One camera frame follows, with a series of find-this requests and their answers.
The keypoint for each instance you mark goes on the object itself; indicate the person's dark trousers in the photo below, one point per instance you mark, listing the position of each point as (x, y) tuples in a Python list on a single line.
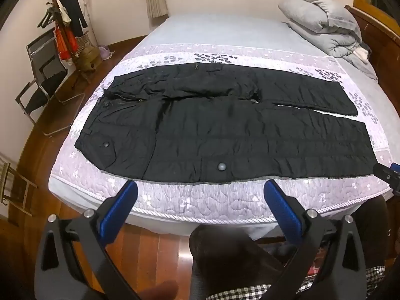
[(225, 256)]

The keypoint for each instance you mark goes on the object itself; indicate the olive green bag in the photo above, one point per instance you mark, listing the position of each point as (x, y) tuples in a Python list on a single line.
[(88, 61)]

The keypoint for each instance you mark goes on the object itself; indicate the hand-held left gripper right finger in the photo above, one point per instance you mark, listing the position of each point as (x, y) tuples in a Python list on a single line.
[(282, 212)]

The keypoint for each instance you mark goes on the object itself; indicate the metal frame chair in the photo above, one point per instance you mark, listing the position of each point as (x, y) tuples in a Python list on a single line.
[(47, 65)]

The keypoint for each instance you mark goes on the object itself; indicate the bed with lilac quilted cover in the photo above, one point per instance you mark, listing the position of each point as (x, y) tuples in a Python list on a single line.
[(187, 197)]

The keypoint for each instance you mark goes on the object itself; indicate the dark wooden headboard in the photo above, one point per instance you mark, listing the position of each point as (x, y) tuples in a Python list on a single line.
[(381, 34)]

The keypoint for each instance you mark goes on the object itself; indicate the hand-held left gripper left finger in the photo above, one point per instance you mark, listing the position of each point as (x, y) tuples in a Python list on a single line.
[(120, 206)]

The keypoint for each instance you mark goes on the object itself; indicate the grey folded duvet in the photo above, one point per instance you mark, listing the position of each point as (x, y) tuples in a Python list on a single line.
[(325, 22)]

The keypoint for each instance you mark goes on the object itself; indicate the black hanging garment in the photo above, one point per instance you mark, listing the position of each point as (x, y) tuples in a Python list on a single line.
[(73, 9)]

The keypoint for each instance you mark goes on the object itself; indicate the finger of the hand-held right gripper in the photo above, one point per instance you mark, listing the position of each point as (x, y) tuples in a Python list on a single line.
[(385, 172)]

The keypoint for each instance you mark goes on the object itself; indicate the person's left hand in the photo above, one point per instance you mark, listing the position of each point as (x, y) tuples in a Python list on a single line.
[(161, 291)]

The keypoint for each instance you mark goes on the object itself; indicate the red hanging bag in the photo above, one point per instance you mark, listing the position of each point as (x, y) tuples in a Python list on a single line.
[(64, 42)]

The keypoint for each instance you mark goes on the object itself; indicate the wooden slatted chair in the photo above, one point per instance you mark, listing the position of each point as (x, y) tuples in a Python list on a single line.
[(17, 187)]

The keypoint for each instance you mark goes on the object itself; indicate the checkered cloth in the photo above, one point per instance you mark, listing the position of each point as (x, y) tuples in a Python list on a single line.
[(237, 292)]

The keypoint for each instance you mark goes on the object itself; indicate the black pants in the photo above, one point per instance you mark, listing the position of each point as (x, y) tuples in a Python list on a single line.
[(218, 131)]

